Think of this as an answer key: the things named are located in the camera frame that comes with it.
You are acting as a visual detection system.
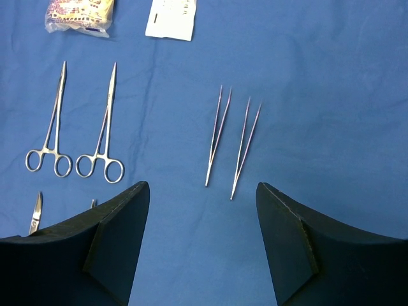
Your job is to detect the purple printed packet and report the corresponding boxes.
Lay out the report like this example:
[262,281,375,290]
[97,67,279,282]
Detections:
[45,0,115,38]

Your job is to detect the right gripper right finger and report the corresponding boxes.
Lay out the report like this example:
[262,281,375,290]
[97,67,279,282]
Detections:
[256,183,407,305]

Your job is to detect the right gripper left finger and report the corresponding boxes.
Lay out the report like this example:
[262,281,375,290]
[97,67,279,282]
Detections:
[1,182,150,305]

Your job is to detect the steel hemostat forceps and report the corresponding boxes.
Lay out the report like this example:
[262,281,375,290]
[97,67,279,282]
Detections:
[25,61,73,178]
[75,62,125,184]

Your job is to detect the blue surgical drape cloth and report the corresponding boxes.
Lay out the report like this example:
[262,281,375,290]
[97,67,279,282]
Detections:
[1,1,407,305]

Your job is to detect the steel tweezers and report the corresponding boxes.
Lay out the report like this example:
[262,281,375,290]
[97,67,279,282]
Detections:
[205,85,232,187]
[229,97,262,201]

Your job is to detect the white paper packet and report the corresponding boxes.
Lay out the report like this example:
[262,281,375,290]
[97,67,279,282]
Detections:
[145,0,196,41]

